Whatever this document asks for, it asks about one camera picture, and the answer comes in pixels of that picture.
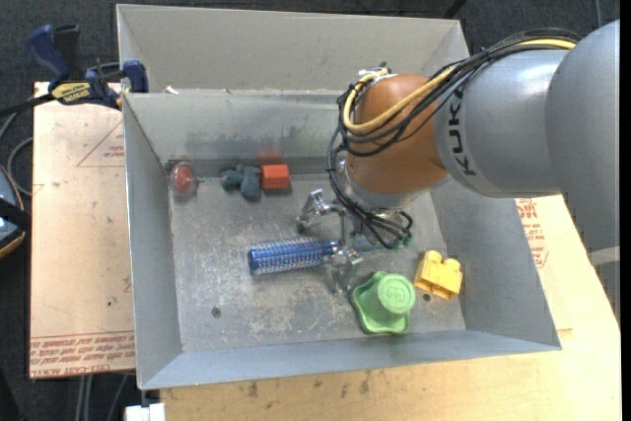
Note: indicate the dark green toy animal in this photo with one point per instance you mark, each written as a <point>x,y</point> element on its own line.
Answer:
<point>248,185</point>

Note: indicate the orange-red block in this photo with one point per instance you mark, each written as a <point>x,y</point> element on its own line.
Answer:
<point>274,176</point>

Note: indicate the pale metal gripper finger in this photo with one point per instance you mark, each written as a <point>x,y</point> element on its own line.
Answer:
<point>344,268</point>
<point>315,207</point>

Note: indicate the green star-shaped knob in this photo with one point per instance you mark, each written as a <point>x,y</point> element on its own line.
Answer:
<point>387,303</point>

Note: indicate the grey metal bin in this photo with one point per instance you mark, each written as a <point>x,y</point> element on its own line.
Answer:
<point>246,305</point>

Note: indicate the red ball in clear shell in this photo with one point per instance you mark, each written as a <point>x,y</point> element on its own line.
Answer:
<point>182,178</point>

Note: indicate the brown cardboard board red print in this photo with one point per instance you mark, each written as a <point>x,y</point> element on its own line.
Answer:
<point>79,222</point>

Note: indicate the blue spiky roller brush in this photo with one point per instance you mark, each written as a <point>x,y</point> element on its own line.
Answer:
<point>286,255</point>

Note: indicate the yellow toy brick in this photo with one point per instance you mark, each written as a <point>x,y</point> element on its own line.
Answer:
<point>439,275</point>

